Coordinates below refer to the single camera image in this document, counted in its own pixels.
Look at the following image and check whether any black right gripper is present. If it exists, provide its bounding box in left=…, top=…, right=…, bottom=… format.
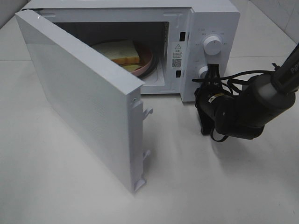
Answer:
left=194, top=63, right=234, bottom=135

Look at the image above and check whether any white microwave knob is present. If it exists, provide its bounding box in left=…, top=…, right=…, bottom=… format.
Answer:
left=202, top=34, right=223, bottom=56
left=198, top=66, right=208, bottom=79

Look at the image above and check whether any pink round plate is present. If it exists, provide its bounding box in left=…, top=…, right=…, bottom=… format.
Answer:
left=131, top=42, right=153, bottom=77

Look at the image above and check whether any white bread sandwich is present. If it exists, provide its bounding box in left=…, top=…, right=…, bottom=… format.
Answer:
left=92, top=40, right=142, bottom=72

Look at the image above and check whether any white microwave door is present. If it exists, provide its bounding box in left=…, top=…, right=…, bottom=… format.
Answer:
left=15, top=10, right=153, bottom=193

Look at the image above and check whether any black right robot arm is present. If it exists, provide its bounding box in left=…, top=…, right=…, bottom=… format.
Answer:
left=193, top=47, right=299, bottom=142

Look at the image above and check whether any white microwave oven body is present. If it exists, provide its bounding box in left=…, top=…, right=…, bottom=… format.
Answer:
left=20, top=0, right=240, bottom=101

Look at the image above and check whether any white warning label sticker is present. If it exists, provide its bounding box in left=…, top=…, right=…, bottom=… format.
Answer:
left=171, top=42, right=186, bottom=69

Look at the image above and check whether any glass microwave turntable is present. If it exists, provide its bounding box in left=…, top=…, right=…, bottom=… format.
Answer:
left=138, top=53, right=159, bottom=79

